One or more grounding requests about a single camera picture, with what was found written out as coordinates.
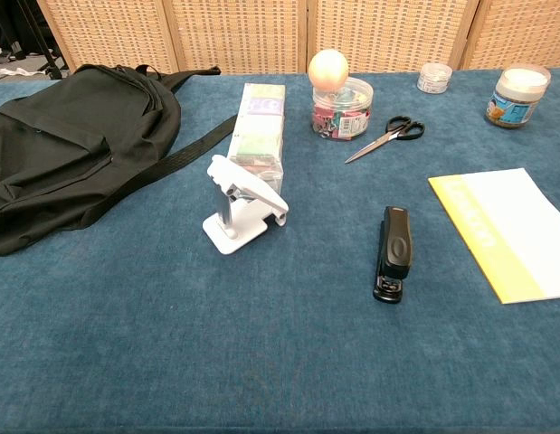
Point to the clear pack of sticky notes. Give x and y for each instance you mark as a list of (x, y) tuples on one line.
[(261, 131)]

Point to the black stapler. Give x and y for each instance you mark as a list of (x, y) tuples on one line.
[(397, 244)]

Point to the white lidded labelled jar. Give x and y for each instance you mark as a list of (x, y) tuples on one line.
[(515, 97)]

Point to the small clear round container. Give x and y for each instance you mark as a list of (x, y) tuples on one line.
[(434, 79)]

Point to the peach coloured ball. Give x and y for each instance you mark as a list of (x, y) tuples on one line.
[(328, 70)]

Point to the wicker folding screen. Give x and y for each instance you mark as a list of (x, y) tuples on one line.
[(234, 36)]

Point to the black tripod stand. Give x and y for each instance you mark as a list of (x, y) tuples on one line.
[(40, 40)]

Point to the black fabric backpack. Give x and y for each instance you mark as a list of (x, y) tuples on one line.
[(71, 149)]

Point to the clear jar of binder clips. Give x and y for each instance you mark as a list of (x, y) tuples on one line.
[(343, 118)]

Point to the blue table cloth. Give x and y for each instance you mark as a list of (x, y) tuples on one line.
[(171, 339)]

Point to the yellow paper pad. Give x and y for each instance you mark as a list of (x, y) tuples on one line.
[(510, 226)]

